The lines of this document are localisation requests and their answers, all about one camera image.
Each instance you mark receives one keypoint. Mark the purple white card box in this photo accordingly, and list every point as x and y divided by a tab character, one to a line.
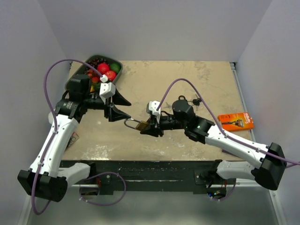
228	153

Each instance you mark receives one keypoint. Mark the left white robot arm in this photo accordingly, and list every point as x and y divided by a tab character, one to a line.
43	179

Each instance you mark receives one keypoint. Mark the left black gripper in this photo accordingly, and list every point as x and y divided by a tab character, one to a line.
113	114

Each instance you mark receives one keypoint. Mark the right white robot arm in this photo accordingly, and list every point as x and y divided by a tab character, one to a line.
260	162

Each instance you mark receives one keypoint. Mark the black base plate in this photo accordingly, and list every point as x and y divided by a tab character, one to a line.
198	177

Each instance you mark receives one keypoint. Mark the strawberries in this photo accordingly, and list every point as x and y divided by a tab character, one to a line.
93	76

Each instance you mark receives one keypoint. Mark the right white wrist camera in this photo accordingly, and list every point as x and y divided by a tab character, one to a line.
152	109

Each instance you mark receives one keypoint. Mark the dark cherries bunch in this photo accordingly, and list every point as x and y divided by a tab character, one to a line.
97	61

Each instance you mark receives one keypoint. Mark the red apple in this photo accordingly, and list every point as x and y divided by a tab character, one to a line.
111	75

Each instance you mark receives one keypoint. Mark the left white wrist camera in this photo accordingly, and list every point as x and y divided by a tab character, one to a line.
107	88

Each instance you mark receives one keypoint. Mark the orange razor package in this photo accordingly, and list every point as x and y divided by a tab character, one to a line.
236	121

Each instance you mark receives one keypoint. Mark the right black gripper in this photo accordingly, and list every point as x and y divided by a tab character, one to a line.
153	131

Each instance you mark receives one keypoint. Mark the green lime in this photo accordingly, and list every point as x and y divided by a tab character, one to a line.
115	67

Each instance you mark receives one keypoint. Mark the black padlock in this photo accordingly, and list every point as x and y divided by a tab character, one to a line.
182	97

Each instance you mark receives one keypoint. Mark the red pomegranate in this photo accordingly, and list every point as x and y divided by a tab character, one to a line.
103	68

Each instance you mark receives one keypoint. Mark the white tissue roll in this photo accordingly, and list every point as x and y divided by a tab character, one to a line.
51	118

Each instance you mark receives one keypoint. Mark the brass padlock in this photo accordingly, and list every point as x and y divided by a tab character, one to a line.
141	125

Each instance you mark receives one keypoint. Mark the aluminium frame rail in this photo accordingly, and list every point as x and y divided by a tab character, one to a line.
238	103

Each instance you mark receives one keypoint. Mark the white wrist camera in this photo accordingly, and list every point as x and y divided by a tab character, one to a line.
152	109
107	88

